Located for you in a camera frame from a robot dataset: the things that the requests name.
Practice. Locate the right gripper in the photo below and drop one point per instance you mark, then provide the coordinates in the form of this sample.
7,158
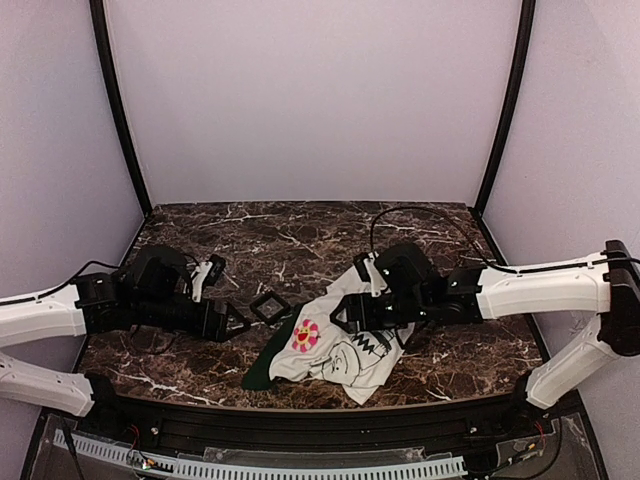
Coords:
358,312

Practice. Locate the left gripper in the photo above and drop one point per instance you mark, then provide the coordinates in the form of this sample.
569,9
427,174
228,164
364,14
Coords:
218,320

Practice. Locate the pink flower brooch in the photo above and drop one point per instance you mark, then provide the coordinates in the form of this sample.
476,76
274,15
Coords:
305,336

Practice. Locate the white and green garment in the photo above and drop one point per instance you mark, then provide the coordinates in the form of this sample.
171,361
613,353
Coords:
360,363

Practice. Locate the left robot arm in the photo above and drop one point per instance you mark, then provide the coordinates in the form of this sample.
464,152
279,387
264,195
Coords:
161,288

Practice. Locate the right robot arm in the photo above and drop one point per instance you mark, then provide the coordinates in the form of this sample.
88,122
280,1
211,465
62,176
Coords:
407,288

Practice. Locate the black square box right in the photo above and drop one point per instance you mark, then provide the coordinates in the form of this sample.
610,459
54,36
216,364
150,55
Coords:
270,307

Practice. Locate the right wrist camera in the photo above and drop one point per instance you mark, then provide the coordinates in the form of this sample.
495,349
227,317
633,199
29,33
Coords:
368,273

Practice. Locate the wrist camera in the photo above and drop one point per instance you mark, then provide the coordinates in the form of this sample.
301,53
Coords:
368,273
206,274

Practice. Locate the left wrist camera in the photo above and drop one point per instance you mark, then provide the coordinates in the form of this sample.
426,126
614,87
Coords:
206,274

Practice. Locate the white slotted cable duct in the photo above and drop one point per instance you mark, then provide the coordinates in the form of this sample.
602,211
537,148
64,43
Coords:
243,464

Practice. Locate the black aluminium front rail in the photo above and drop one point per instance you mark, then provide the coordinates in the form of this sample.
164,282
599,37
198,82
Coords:
172,428

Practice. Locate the left black frame post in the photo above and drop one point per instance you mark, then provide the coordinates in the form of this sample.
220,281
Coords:
116,104

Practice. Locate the black frame post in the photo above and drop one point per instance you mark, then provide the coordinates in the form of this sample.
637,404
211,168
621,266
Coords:
116,104
511,95

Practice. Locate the right black frame post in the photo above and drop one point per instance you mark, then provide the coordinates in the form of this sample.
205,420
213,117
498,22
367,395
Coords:
511,95

